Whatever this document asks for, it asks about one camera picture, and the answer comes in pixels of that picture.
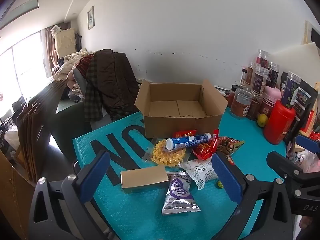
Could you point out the plaid cloth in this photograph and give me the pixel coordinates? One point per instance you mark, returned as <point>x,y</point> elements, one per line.
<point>91,97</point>

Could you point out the brown chestnut snack packet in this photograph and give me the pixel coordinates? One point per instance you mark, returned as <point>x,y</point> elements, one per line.
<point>231,143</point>

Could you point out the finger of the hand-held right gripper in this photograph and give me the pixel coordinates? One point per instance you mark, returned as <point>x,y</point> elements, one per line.
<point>281,163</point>
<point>308,145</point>

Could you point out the brown cardboard carton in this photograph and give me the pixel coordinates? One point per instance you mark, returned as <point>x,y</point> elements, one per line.
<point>12,197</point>

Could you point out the white foam board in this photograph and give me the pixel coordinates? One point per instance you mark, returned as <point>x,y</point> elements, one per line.
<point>300,57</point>

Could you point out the red gold-print snack packet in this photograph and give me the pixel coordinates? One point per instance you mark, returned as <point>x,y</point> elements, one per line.
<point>203,151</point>

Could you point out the red picture snack bag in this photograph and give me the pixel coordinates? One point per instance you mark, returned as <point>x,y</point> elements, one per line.
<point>183,133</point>

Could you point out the red canister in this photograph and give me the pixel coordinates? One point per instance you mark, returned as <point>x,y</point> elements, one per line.
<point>278,122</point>

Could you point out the cream picture frame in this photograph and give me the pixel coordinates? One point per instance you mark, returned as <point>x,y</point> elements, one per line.
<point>315,33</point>

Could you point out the pink canister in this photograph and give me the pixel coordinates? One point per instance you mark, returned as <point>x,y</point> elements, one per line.
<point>271,100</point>

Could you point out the small black pouch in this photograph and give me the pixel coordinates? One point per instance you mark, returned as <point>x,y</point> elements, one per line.
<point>283,82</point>

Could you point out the pile of clothes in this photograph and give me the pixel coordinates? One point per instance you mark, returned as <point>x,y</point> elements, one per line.
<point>70,65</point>

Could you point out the small gold box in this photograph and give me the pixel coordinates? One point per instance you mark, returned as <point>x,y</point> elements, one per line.
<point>143,180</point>

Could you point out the framed wall picture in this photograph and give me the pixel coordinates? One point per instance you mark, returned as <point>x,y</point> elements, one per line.
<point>90,17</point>

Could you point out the cream quilted cover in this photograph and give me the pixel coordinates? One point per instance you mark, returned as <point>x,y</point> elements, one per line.
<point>65,42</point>

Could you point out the large black labelled pouch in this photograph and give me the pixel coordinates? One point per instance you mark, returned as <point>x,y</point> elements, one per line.
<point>301,110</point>

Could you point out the purple label jar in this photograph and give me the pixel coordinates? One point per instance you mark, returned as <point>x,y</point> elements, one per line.
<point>291,90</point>

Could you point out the cardboard box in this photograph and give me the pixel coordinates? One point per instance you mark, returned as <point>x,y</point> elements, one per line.
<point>172,127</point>

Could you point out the red green-edged snack packet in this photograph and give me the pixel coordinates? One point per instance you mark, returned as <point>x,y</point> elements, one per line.
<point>230,160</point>

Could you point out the yellow-green fruit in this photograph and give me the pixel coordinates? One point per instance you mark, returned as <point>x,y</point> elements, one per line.
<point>262,120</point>

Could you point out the dark ceiling panel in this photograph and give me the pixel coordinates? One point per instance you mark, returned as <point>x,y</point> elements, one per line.
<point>22,8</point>

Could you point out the stack of flattened cardboard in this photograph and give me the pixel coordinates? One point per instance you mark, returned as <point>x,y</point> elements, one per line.
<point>35,135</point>

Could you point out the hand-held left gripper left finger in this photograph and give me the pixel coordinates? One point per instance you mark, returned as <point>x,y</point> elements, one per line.
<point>97,172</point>

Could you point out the brown jacket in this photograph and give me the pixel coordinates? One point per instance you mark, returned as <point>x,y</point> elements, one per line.
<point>112,80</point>

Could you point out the brown curtain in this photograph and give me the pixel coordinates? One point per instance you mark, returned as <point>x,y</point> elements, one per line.
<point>48,55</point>

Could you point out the silver purple snack packet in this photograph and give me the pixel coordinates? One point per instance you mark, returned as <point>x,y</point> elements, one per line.
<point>178,196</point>

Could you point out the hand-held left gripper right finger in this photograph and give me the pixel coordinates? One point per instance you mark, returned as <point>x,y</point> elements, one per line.
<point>225,177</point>

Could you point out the white power strip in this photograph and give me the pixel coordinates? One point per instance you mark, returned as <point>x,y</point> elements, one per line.
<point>221,89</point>

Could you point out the row of clear food jars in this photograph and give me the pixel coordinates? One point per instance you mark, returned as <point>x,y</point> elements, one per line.
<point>241,102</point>

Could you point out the blue tablet tube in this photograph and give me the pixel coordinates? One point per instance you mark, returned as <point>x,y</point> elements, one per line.
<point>190,141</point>

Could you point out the white patterned snack packet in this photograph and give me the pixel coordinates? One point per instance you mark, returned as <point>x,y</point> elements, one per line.
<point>197,171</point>

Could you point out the yellow waffle snack bag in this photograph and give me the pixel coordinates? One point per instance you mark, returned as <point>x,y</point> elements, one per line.
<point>167,156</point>

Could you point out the white plastic bag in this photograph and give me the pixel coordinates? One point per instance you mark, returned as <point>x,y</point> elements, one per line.
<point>12,137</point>

